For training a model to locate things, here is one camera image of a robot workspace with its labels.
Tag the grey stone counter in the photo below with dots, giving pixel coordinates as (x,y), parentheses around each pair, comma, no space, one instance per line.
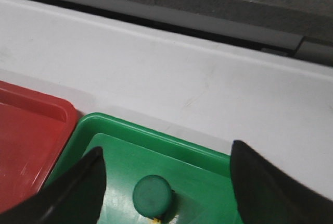
(301,29)

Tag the green plastic tray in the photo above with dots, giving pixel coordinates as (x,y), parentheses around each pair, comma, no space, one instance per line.
(199,177)

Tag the green mushroom push button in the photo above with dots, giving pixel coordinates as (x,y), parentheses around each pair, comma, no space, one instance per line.
(154,198)

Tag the red plastic tray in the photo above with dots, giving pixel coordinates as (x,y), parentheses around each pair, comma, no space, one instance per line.
(35,127)

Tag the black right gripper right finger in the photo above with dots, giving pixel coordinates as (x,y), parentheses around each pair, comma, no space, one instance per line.
(265,194)

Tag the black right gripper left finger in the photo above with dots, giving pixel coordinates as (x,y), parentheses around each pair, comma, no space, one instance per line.
(75,197)

